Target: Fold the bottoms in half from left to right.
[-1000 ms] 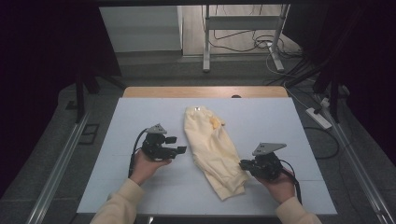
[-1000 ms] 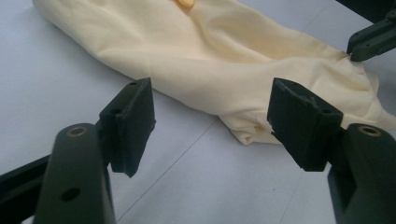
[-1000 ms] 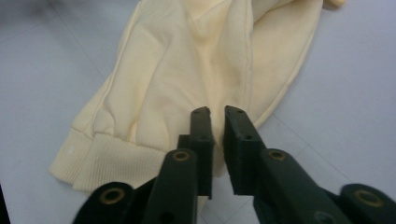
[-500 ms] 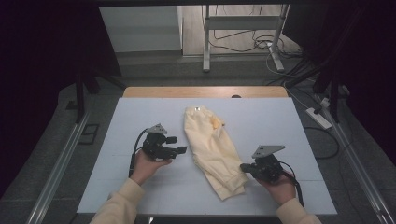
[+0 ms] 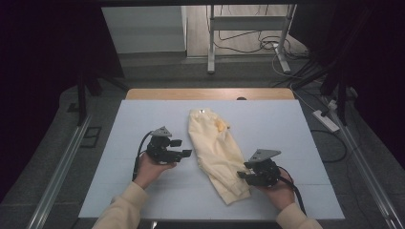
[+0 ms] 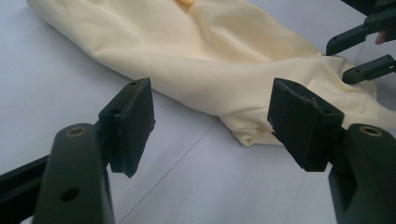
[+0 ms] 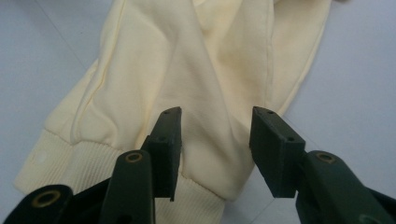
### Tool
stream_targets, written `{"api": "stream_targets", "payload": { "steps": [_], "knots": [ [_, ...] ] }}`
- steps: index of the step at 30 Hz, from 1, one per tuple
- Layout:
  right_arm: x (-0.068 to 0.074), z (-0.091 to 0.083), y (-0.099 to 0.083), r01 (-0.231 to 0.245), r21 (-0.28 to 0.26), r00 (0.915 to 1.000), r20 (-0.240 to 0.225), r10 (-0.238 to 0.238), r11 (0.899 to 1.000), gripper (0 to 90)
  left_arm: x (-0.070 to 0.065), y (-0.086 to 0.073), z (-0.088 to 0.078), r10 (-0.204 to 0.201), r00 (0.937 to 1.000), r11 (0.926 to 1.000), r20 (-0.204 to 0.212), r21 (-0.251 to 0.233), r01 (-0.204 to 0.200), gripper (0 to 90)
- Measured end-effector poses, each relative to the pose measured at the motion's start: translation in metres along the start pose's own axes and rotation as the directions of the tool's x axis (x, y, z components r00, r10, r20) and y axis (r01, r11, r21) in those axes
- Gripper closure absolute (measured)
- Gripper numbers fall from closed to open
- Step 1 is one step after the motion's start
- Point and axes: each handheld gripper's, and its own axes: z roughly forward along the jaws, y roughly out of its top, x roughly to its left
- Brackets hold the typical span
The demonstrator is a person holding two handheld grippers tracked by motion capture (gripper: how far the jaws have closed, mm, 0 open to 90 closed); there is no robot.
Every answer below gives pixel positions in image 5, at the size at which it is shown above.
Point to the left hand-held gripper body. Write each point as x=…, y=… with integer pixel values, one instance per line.
x=160, y=148

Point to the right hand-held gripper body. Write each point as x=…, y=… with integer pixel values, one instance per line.
x=266, y=170

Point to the cream baby pants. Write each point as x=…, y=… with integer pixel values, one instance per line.
x=216, y=149

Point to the person's left hand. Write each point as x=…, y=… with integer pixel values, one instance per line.
x=149, y=171

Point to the person's right hand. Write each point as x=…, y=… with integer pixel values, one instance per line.
x=280, y=192

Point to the light blue table mat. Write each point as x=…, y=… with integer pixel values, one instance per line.
x=127, y=127

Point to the wooden table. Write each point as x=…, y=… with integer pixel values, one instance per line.
x=191, y=93

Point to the black table grommet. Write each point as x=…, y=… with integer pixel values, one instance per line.
x=241, y=98

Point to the white power strip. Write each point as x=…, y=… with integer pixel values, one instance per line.
x=326, y=121

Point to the white plug adapter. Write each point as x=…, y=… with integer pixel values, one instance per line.
x=332, y=105

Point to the dark curtain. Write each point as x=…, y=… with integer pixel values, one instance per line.
x=38, y=79
x=382, y=63

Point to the aluminium floor rail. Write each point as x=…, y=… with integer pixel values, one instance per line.
x=366, y=171
x=63, y=165

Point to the white metal desk frame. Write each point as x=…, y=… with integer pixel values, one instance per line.
x=248, y=23

